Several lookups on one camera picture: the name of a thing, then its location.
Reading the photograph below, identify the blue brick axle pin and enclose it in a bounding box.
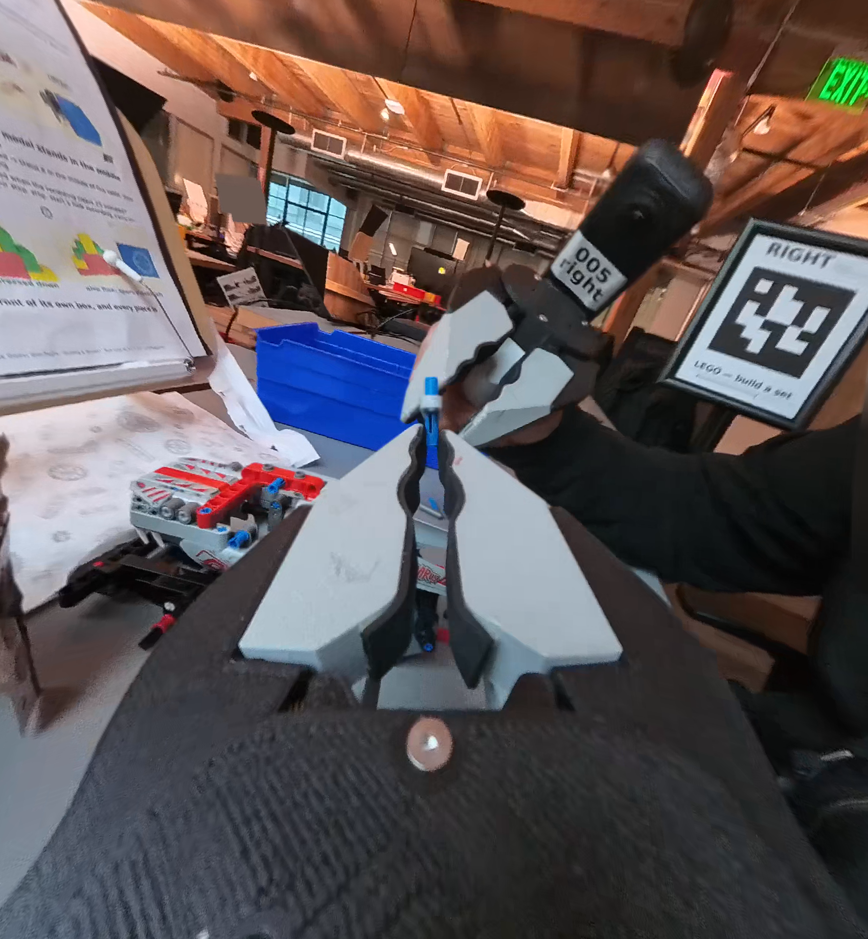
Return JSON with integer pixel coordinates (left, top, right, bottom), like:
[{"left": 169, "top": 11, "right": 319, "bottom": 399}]
[{"left": 421, "top": 376, "right": 442, "bottom": 470}]

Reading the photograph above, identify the black white marker board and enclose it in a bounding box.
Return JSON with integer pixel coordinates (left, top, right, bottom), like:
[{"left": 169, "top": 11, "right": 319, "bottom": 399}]
[{"left": 658, "top": 218, "right": 868, "bottom": 431}]

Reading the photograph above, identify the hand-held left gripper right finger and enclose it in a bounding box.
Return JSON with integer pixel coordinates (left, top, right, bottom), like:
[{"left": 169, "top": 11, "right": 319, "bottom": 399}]
[{"left": 440, "top": 431, "right": 624, "bottom": 689}]

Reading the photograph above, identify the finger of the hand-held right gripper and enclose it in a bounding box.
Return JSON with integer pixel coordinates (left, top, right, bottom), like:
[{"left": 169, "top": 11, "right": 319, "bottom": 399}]
[
  {"left": 402, "top": 291, "right": 517, "bottom": 424},
  {"left": 460, "top": 345, "right": 576, "bottom": 448}
]

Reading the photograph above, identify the grey red brick vehicle model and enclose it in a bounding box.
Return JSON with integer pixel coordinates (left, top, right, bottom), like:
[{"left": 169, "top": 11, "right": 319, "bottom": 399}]
[{"left": 58, "top": 456, "right": 450, "bottom": 654}]

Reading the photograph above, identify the white instruction sheet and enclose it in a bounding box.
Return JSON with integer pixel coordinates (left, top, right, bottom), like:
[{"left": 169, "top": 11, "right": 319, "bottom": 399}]
[{"left": 0, "top": 0, "right": 207, "bottom": 379}]

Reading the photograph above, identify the black floor lamp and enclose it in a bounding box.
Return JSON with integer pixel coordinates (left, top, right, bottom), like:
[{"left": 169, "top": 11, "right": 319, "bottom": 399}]
[
  {"left": 487, "top": 189, "right": 526, "bottom": 267},
  {"left": 251, "top": 110, "right": 296, "bottom": 193}
]

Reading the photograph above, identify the blue plastic bin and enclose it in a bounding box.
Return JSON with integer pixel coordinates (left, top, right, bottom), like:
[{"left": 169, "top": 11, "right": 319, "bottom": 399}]
[{"left": 255, "top": 323, "right": 442, "bottom": 452}]

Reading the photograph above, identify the white clip bar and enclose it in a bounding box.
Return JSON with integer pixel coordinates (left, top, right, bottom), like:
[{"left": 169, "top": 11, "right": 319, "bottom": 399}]
[{"left": 0, "top": 356, "right": 196, "bottom": 415}]

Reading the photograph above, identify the green exit sign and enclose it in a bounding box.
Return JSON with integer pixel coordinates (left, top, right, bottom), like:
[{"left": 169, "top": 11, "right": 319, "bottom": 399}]
[{"left": 807, "top": 57, "right": 868, "bottom": 112}]

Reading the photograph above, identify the printed white paper bag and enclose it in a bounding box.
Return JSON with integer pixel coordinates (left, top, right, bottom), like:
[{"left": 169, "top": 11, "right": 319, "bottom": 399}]
[{"left": 0, "top": 392, "right": 288, "bottom": 613}]

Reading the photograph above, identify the person's right forearm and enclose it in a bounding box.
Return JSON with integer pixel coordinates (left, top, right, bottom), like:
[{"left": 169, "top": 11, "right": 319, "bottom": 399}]
[{"left": 489, "top": 407, "right": 864, "bottom": 599}]

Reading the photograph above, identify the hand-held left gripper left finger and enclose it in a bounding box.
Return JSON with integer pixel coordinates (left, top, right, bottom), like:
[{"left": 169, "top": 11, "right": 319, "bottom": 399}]
[{"left": 238, "top": 427, "right": 422, "bottom": 685}]

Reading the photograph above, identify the printed marker sheet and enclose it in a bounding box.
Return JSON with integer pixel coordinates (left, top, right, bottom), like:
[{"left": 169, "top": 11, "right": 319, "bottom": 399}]
[{"left": 217, "top": 268, "right": 268, "bottom": 307}]

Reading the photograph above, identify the brown instruction board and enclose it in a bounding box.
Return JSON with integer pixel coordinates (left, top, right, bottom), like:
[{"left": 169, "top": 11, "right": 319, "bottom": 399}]
[{"left": 0, "top": 0, "right": 218, "bottom": 415}]

